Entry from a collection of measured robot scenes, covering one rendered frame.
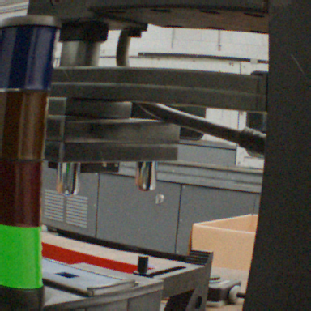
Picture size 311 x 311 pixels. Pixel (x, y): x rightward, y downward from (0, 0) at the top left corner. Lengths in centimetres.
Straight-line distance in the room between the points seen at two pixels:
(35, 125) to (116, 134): 28
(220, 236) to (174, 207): 290
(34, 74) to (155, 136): 34
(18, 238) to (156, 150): 35
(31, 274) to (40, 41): 12
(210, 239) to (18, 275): 270
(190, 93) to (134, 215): 558
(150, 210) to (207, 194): 53
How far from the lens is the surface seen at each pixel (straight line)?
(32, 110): 37
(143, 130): 68
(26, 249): 38
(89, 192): 641
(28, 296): 38
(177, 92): 57
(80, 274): 72
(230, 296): 99
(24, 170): 37
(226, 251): 303
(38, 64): 37
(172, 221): 594
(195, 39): 822
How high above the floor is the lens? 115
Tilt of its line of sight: 3 degrees down
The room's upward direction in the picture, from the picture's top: 5 degrees clockwise
